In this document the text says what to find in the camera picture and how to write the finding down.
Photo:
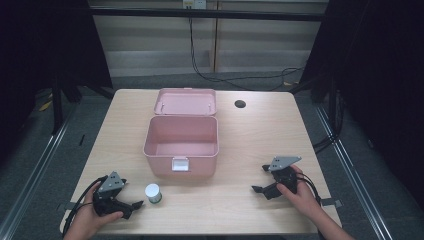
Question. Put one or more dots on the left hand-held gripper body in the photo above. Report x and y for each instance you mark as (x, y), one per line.
(111, 185)

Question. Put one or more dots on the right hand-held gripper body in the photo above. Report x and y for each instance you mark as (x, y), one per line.
(283, 163)

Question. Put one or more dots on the small white-capped glass jar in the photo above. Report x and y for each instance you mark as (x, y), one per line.
(152, 191)

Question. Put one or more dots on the pink plastic storage box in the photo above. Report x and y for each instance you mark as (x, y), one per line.
(181, 140)

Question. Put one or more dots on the person's right hand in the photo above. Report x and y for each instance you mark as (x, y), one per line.
(301, 200)

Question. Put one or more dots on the person's left hand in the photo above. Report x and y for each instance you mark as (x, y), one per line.
(88, 220)

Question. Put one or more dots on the small black floor piece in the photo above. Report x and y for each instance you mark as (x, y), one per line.
(82, 140)

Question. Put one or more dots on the black metal stand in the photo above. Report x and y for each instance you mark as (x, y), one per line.
(57, 106)
(332, 106)

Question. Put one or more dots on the yellow floor tape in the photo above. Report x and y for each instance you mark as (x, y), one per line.
(45, 106)

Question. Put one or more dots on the black curtain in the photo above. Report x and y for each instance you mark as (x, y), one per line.
(43, 43)
(383, 83)

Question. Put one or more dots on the grey table bracket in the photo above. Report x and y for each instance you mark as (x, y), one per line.
(63, 206)
(331, 202)

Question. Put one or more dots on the aluminium floor rail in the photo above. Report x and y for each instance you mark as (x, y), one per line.
(353, 173)
(36, 173)

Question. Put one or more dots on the black horizontal frame bar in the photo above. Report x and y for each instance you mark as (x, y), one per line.
(206, 14)

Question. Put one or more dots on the white wall outlet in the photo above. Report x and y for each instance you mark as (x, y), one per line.
(195, 4)

